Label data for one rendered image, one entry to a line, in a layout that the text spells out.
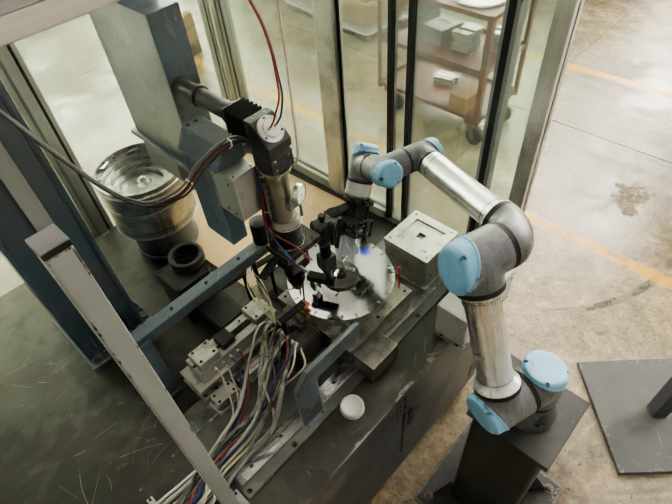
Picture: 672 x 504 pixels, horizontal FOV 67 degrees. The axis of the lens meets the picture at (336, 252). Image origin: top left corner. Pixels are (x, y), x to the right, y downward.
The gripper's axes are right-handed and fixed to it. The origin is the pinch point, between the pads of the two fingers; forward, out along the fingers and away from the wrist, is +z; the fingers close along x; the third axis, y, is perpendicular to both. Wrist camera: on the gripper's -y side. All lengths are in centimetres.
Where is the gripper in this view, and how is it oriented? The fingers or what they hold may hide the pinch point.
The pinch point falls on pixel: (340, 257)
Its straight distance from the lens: 156.4
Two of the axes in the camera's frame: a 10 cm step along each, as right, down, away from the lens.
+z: -1.7, 9.4, 3.1
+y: 7.2, 3.3, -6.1
